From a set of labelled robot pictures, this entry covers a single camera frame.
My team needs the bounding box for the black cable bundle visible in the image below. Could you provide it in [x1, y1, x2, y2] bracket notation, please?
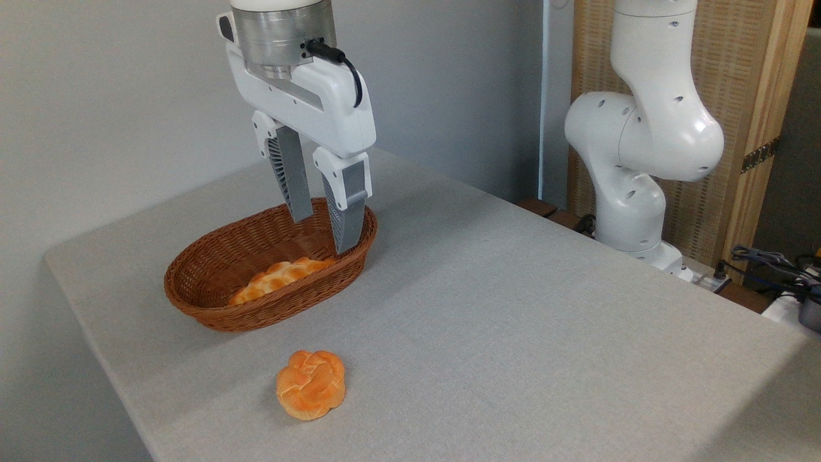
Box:
[731, 244, 821, 302]

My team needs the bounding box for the brown wicker basket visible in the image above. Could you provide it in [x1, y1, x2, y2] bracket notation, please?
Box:
[164, 198, 378, 333]

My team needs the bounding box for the black screen hinge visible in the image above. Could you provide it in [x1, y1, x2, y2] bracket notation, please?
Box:
[741, 136, 781, 174]

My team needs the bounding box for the white box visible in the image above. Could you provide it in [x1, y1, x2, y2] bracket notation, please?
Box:
[762, 292, 821, 341]

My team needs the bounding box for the white vertical pipe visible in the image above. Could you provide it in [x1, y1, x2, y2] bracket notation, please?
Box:
[539, 0, 554, 209]

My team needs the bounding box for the grey device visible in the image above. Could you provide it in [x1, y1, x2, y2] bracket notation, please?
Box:
[799, 295, 821, 333]

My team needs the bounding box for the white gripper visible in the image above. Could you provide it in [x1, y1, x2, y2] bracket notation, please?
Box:
[218, 12, 377, 255]

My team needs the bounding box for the long braided bread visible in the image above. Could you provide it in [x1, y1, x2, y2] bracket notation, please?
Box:
[229, 257, 337, 306]

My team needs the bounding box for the wooden rattan screen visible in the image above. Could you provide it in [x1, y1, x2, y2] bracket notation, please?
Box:
[568, 0, 814, 286]

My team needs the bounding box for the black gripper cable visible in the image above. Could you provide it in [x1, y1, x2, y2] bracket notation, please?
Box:
[307, 38, 364, 108]

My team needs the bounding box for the round knotted bread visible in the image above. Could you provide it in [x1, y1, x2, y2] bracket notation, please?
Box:
[276, 350, 346, 422]

